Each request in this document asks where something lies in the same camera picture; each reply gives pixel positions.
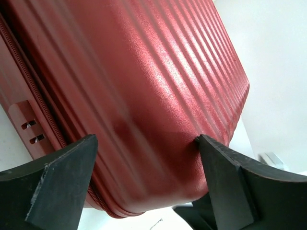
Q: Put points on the aluminium side rail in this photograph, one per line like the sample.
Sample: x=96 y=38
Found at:
x=272 y=160

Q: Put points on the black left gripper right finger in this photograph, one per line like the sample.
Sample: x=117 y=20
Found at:
x=249 y=195

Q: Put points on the red hard-shell suitcase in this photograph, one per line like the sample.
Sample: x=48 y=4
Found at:
x=145 y=76

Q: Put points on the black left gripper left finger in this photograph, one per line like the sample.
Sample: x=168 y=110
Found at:
x=48 y=193

